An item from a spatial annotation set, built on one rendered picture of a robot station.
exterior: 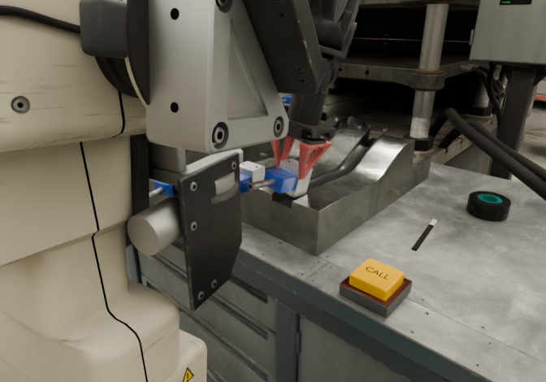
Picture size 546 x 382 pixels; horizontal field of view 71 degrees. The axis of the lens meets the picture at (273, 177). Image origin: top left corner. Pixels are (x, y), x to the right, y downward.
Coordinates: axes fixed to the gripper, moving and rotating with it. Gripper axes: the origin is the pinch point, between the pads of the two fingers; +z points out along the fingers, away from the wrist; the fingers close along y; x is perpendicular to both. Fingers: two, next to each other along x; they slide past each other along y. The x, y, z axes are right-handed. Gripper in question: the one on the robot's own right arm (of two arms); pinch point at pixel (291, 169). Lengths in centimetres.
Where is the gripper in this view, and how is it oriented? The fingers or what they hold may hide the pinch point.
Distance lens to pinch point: 69.8
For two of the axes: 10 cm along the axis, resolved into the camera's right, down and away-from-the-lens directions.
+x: -6.6, 1.4, -7.4
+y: -7.3, -3.8, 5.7
